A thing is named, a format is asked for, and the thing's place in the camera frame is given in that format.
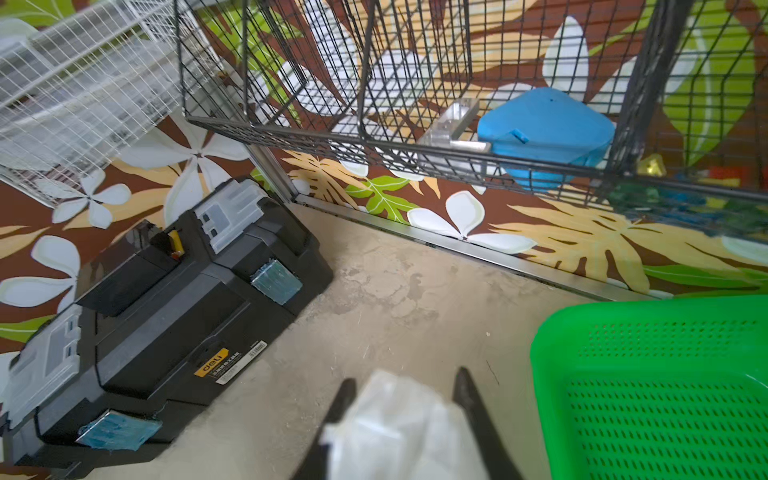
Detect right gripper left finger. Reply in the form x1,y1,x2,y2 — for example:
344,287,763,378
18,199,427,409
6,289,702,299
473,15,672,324
290,378,357,480

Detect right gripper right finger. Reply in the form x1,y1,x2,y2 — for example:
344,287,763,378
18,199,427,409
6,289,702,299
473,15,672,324
452,367,523,480

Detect white plastic bag red print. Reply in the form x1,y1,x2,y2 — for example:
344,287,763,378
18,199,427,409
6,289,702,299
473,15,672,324
329,370,489,479

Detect green plastic basket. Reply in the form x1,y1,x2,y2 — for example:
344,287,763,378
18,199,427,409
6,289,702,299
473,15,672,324
530,295,767,479

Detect black toolbox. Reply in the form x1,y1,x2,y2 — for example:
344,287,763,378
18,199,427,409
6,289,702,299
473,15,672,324
1,178,333,479

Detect blue object in basket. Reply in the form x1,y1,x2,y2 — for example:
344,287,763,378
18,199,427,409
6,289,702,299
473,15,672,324
477,88,616,193

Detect black wire basket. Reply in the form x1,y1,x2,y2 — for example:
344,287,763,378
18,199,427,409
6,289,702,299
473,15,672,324
181,1,767,241

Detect white wire basket left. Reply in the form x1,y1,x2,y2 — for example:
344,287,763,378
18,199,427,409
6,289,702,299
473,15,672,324
1,1,219,207

